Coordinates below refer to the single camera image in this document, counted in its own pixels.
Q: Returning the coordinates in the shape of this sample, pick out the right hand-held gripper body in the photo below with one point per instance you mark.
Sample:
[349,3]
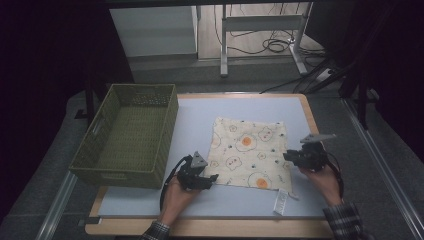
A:
[311,156]

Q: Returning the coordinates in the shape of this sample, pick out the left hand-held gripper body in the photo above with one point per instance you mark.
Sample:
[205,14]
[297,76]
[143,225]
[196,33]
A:
[190,173]

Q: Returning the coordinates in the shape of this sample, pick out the cream egg-print cloth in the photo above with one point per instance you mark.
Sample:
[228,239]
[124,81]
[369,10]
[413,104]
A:
[248,156]

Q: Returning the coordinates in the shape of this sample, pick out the green woven basket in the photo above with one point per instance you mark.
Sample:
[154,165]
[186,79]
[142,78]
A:
[133,173]

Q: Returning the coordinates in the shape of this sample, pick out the person's left hand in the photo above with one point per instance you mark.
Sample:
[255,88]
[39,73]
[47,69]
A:
[176,203]

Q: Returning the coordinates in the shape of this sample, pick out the person's right hand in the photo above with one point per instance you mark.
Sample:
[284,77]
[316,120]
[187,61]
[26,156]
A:
[325,185]

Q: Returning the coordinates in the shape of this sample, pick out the black metal stand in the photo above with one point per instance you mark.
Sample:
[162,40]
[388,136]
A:
[361,100]

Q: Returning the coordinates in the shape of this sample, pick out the white power strip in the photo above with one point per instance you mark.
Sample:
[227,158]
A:
[324,75]

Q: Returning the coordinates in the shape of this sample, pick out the white cabinet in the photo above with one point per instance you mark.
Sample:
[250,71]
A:
[153,31]

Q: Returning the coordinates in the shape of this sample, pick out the metal floor rail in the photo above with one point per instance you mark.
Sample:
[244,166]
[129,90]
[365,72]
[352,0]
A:
[56,206]
[383,166]

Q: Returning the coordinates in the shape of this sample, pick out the white metal desk frame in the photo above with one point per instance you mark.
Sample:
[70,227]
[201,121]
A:
[260,23]

